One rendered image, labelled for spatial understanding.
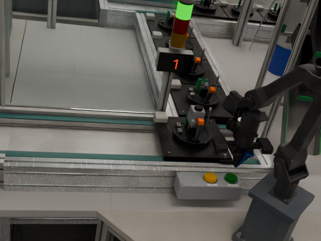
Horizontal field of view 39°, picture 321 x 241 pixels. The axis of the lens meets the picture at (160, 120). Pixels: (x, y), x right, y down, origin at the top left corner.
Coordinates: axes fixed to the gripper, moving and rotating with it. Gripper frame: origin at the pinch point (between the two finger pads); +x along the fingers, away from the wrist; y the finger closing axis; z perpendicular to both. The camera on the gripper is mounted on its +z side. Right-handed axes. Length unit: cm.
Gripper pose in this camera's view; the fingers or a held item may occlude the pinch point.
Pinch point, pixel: (238, 158)
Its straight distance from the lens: 145.6
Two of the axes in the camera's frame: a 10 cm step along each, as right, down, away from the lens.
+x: -1.7, 8.2, 5.4
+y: -9.7, -0.5, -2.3
